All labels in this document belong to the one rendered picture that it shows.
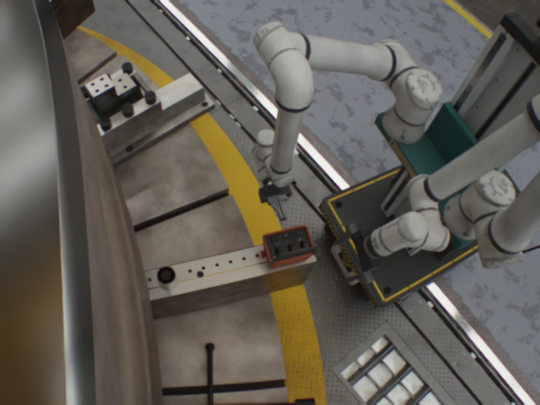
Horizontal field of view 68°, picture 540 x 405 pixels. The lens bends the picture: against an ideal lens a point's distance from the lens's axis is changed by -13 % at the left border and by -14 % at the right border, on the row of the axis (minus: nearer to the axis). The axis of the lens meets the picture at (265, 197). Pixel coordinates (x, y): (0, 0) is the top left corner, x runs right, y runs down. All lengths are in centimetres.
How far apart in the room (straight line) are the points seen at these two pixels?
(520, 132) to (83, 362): 113
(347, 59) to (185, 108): 139
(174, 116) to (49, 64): 165
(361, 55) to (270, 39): 39
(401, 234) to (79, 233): 85
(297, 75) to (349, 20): 277
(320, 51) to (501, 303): 221
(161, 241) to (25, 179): 152
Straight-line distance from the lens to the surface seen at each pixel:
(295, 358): 261
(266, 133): 187
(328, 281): 274
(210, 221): 246
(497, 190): 163
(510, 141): 125
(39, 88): 114
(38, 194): 97
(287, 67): 135
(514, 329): 320
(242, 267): 198
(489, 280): 318
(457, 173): 135
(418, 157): 191
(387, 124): 190
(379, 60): 174
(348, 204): 258
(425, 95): 174
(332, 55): 155
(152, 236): 245
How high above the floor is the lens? 257
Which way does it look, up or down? 63 degrees down
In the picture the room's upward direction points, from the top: 11 degrees clockwise
